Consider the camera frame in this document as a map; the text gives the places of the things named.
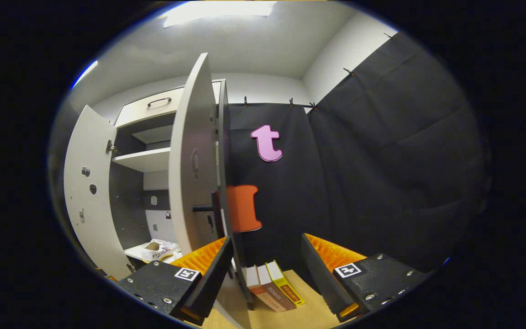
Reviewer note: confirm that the ceiling light strip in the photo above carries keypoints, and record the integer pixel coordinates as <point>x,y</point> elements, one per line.
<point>85,74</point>

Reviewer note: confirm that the white shoe cabinet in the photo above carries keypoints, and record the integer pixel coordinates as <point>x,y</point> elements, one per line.
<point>142,160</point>

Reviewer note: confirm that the white striped shoe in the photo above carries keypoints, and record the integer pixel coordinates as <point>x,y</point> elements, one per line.
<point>160,253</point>

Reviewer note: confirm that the white shoe cabinet door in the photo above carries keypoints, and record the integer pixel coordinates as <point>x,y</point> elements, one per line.
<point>190,137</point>
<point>98,219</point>

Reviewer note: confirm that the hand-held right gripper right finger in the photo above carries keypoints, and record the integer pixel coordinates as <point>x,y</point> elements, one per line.
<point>323,278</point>

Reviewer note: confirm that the ceiling light panel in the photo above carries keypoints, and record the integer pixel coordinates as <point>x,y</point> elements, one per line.
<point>217,11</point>

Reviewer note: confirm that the black backdrop rod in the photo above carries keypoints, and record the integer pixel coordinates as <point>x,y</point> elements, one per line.
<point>299,106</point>

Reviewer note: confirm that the white cabinet drawer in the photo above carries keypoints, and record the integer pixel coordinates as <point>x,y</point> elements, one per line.
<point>153,114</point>

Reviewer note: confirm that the black backdrop cloth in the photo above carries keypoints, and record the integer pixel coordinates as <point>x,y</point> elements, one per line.
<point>381,183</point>

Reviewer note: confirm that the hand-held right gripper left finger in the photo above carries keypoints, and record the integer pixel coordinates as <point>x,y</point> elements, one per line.
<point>211,283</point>

